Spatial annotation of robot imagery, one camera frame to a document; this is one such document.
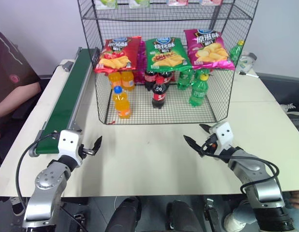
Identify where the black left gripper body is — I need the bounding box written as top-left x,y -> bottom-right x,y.
78,144 -> 96,158

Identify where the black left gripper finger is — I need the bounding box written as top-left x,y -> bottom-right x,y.
91,135 -> 103,156

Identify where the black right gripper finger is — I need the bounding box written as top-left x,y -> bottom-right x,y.
183,135 -> 204,154
198,123 -> 212,135

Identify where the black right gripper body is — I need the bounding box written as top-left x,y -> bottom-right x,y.
198,133 -> 221,158

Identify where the green conveyor belt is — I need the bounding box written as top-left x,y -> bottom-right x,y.
28,46 -> 100,158

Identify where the green soda bottle yellow cap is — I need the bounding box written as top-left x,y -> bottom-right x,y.
177,69 -> 194,91
193,68 -> 208,84
189,73 -> 210,108
229,40 -> 245,66

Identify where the orange soda bottle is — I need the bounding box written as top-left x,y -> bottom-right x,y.
108,71 -> 122,90
112,86 -> 132,120
120,70 -> 136,92

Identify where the cola bottle red cap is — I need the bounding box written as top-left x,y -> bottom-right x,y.
144,70 -> 160,91
161,71 -> 175,86
151,77 -> 168,110

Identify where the white marker pen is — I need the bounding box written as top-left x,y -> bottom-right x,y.
238,72 -> 259,79

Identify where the dark rounded shape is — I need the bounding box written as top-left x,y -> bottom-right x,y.
105,196 -> 142,232

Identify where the white grey tape dispenser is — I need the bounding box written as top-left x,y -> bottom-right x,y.
237,52 -> 258,76

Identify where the person's leg in jeans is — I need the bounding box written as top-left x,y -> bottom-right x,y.
224,199 -> 258,232

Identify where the magenta potato chips bag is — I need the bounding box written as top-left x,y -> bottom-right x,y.
183,29 -> 236,71
135,40 -> 147,85

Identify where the green potato chips bag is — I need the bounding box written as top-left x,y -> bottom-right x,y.
145,37 -> 193,73

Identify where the dark grey sofa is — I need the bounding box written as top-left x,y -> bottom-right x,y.
256,72 -> 299,105

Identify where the black white sneaker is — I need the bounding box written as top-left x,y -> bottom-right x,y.
8,196 -> 26,217
279,102 -> 299,116

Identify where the red potato chips bag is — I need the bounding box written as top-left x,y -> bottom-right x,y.
94,36 -> 142,74

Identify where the person in brown shirt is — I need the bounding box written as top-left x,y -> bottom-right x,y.
0,27 -> 42,170

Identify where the green white snack pack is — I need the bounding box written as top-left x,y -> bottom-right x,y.
94,0 -> 119,10
128,0 -> 150,9

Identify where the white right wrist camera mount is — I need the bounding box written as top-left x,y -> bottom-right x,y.
208,121 -> 234,155

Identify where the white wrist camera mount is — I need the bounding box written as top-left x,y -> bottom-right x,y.
57,129 -> 83,169
208,121 -> 234,155

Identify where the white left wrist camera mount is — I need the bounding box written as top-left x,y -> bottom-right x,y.
57,129 -> 83,169

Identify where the black wire rack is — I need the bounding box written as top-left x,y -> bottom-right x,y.
76,0 -> 259,126

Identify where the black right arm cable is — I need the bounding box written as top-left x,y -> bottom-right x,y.
202,146 -> 280,194

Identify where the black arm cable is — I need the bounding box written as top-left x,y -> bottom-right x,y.
15,131 -> 60,203
202,146 -> 280,194

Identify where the black table leg bracket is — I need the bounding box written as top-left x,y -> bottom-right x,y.
203,197 -> 221,232

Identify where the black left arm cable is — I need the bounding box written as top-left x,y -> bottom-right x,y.
15,131 -> 60,203

